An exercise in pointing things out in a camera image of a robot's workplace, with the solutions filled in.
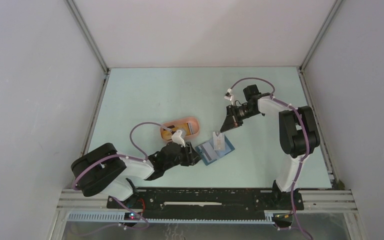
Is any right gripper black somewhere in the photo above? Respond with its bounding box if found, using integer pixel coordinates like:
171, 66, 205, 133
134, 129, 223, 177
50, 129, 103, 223
221, 103, 260, 132

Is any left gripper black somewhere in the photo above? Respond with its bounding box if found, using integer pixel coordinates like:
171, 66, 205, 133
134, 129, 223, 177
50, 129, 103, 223
164, 141, 203, 171

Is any blue leather card holder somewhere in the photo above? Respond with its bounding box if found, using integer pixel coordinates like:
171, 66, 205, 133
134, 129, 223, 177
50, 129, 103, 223
195, 132, 235, 166

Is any pink oval tray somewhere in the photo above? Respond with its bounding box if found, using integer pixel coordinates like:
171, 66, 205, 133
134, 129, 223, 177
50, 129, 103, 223
160, 116, 201, 142

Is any yellow black credit card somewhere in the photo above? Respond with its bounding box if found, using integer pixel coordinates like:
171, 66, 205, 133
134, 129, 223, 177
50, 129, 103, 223
161, 122, 194, 139

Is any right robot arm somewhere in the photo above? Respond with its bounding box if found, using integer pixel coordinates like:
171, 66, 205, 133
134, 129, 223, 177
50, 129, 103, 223
220, 84, 320, 209

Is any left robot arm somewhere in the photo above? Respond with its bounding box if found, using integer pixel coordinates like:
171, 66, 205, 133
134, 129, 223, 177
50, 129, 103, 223
70, 142, 202, 208

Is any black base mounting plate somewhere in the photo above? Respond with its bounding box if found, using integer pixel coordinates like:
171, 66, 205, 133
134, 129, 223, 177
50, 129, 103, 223
107, 187, 304, 220

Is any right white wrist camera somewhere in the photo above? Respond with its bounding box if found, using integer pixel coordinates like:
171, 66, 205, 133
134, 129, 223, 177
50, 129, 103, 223
224, 88, 235, 105

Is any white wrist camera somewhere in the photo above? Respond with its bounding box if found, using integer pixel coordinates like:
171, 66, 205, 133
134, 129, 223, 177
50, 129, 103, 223
224, 88, 235, 105
171, 129, 186, 148

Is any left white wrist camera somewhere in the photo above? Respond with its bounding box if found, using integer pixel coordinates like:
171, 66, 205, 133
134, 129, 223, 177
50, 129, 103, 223
171, 129, 186, 148

